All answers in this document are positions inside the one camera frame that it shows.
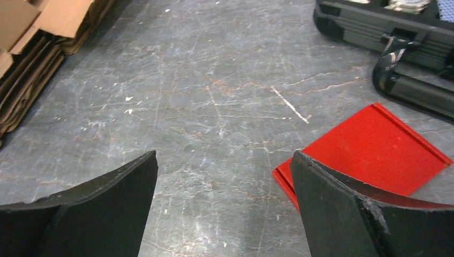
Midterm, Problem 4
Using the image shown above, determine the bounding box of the black poker chip case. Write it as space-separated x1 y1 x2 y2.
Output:
313 1 453 122

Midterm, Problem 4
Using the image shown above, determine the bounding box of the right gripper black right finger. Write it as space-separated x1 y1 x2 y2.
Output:
290 152 453 256

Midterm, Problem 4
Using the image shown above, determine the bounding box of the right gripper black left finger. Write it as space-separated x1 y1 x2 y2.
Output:
1 151 158 256

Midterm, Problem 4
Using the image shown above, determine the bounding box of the stack of flat brown cardboard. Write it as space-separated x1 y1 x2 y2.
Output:
1 1 113 135

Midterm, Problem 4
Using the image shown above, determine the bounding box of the red paper box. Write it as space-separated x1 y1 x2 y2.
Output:
272 103 452 214

